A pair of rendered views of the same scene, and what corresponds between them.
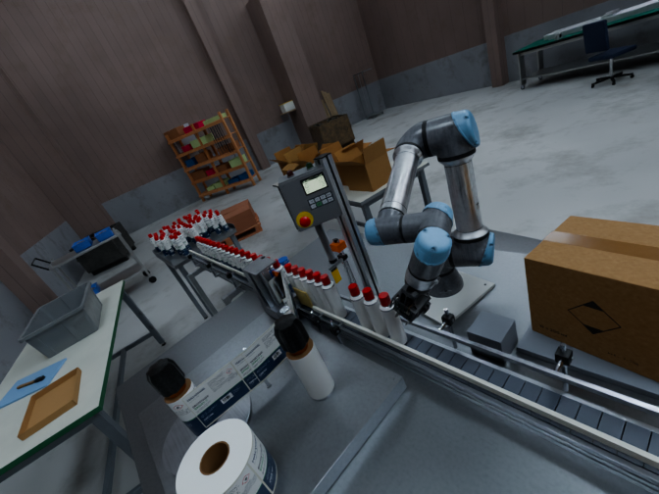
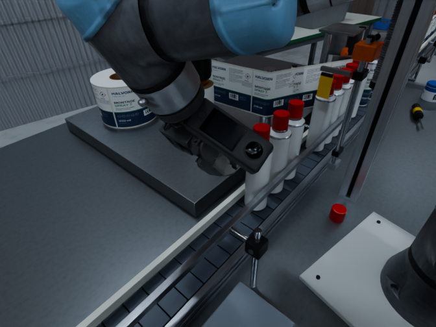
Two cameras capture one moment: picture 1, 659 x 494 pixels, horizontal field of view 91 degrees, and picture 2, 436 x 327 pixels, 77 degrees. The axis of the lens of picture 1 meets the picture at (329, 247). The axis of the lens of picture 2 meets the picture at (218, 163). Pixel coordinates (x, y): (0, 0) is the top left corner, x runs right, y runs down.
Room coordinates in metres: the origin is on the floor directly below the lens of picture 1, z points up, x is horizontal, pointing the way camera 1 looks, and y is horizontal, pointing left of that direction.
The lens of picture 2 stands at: (0.62, -0.51, 1.35)
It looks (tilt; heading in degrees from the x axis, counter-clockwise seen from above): 37 degrees down; 75
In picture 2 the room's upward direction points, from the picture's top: 2 degrees counter-clockwise
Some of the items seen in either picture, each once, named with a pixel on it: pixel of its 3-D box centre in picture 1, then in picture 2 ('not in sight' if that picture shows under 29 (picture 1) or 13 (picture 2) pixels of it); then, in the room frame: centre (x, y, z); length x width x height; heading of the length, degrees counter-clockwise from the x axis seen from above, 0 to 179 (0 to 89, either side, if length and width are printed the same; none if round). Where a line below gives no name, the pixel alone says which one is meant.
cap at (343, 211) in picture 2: not in sight; (337, 213); (1.01, -0.15, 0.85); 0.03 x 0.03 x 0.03
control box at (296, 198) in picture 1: (311, 196); not in sight; (1.11, -0.01, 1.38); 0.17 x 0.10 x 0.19; 87
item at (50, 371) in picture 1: (31, 383); not in sight; (1.74, 1.99, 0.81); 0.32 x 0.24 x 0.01; 96
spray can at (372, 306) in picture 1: (375, 313); (276, 154); (0.88, -0.06, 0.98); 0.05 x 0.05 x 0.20
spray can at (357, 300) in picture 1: (361, 308); (290, 141); (0.93, -0.02, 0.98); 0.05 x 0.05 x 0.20
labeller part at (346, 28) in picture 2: (259, 265); (344, 28); (1.28, 0.31, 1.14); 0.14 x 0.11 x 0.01; 32
